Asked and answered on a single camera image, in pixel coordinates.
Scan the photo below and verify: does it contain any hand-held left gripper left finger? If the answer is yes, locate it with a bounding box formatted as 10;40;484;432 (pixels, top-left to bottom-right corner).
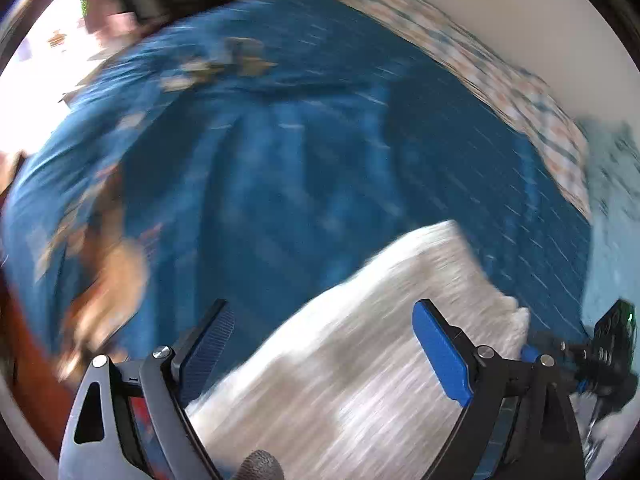
57;300;236;480

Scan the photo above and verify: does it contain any cream tweed jacket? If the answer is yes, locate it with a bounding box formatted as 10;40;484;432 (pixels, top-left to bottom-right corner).
185;220;531;480

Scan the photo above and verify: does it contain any light blue duvet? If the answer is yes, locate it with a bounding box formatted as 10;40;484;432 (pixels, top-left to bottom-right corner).
575;117;640;331

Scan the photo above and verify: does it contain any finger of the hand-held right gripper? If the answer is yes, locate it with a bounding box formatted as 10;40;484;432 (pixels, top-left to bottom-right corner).
570;374;607;402
520;339;596;367

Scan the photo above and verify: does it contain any person's left hand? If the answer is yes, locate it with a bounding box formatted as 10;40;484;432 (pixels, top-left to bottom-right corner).
239;450;286;480

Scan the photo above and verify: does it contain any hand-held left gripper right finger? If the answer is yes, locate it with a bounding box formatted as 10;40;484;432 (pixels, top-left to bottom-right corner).
412;299;586;480

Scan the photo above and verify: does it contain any bunch of wooden hangers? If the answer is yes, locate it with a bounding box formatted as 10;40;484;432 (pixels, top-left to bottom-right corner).
30;160;156;376

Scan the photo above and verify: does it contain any wooden clothes hanger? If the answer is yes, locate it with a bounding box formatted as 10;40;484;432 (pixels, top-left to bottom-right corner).
160;37;278;93

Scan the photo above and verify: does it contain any blue striped bed sheet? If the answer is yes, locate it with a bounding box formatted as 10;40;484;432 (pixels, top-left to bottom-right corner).
0;0;593;411

